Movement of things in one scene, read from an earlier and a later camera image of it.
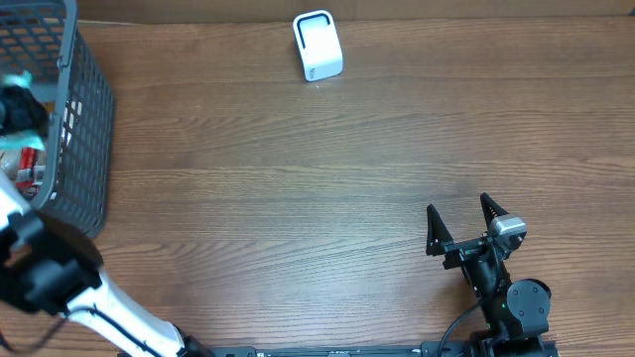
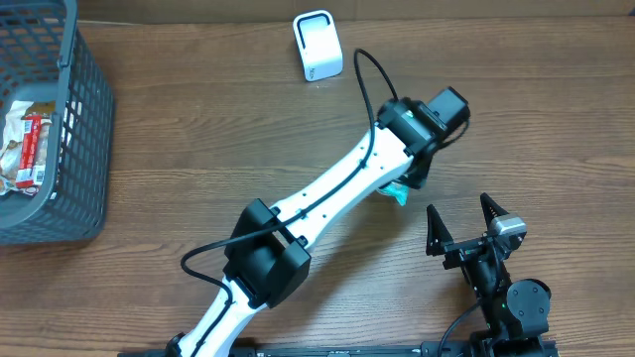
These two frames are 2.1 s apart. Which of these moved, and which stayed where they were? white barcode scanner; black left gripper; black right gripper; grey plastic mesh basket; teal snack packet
Moved: teal snack packet; black left gripper
Stayed: white barcode scanner; black right gripper; grey plastic mesh basket
